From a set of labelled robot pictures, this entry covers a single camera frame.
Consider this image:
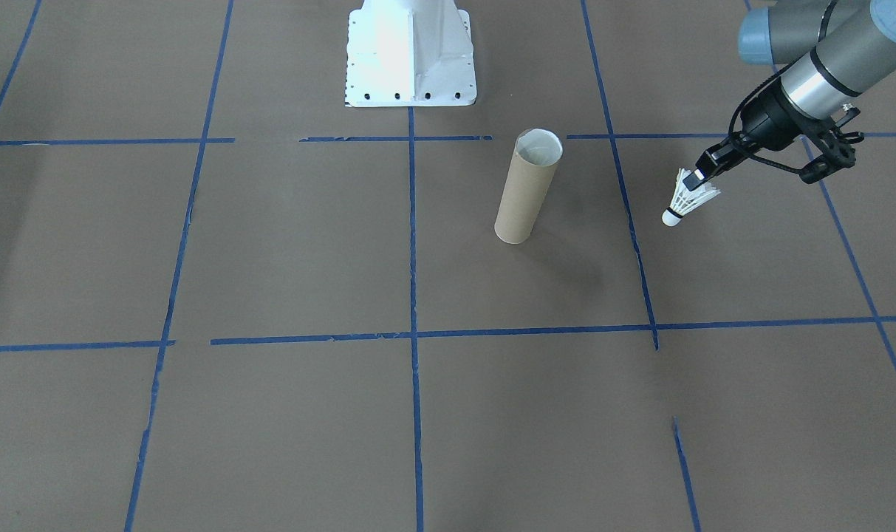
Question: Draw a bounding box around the white feather shuttlecock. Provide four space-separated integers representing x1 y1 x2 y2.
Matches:
661 180 721 227

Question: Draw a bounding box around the brown cardboard tube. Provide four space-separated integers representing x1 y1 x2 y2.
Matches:
494 129 564 245

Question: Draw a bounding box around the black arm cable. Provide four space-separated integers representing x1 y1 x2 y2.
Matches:
725 0 840 175

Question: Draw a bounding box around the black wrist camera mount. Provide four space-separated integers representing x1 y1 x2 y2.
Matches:
798 107 865 185

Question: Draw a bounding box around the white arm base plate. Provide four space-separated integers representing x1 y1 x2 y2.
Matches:
343 0 478 109

